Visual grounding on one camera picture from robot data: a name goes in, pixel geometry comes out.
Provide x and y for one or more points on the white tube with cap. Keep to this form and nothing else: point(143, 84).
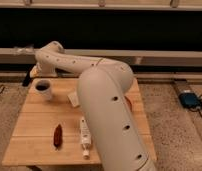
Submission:
point(85, 138)

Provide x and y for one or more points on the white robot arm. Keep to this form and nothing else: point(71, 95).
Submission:
point(101, 89)

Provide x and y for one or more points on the orange bowl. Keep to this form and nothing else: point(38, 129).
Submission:
point(128, 103)

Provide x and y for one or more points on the wooden table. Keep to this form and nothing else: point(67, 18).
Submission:
point(32, 139)

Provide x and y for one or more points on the white ceramic cup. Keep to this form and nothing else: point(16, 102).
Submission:
point(43, 87)

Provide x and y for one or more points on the red chili pepper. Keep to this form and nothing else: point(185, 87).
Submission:
point(58, 136)

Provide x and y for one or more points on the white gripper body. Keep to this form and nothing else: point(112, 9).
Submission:
point(42, 70)

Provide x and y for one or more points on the blue box on floor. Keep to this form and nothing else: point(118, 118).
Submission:
point(189, 100)

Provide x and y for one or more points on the black stand leg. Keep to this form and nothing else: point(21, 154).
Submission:
point(27, 78)

